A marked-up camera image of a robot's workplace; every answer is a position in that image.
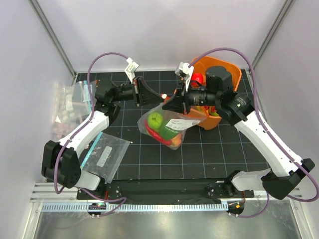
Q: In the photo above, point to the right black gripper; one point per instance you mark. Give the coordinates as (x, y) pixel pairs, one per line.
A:
(175, 103)

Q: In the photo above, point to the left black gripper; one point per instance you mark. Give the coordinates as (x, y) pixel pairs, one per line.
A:
(142, 94)

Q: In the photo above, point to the orange zipper clear bag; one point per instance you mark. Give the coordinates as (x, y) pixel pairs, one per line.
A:
(173, 120)

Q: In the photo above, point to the green apple top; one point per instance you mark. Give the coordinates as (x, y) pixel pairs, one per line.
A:
(155, 120)

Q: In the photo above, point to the green bell pepper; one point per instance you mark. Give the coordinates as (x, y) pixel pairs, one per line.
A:
(167, 133)

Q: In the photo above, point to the peach fruit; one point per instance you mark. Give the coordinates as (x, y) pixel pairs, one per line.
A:
(176, 141)

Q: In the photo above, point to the red chili pepper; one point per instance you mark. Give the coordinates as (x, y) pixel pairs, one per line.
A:
(157, 137)

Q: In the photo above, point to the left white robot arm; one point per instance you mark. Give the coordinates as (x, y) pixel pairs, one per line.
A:
(61, 159)

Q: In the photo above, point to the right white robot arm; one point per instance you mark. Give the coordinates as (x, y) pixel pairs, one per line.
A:
(286, 168)

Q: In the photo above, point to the clear bag white label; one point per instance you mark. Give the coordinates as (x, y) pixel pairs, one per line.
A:
(105, 156)

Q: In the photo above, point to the green pear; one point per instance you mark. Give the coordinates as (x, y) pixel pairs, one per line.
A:
(214, 113)

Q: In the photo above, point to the orange plastic basket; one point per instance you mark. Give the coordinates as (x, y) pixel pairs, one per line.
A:
(200, 67)

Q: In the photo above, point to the black grid mat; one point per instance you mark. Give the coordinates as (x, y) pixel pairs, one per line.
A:
(214, 153)

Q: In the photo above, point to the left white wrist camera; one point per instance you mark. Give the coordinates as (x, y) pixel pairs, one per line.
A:
(131, 68)

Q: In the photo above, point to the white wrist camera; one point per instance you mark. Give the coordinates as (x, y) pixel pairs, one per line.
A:
(131, 68)
(185, 71)

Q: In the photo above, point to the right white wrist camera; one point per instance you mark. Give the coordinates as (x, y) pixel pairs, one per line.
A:
(185, 71)

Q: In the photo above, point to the left aluminium frame post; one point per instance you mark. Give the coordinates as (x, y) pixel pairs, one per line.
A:
(53, 37)

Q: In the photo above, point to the aluminium frame post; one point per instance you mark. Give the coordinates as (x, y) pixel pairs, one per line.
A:
(281, 15)
(53, 37)

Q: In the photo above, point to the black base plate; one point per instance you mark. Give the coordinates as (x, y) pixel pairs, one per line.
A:
(170, 191)

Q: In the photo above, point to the slotted cable duct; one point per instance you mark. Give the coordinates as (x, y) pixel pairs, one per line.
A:
(91, 207)

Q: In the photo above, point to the aluminium front rail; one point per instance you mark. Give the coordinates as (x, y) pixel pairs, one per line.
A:
(44, 192)

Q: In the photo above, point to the right aluminium frame post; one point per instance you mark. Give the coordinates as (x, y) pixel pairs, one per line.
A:
(281, 15)

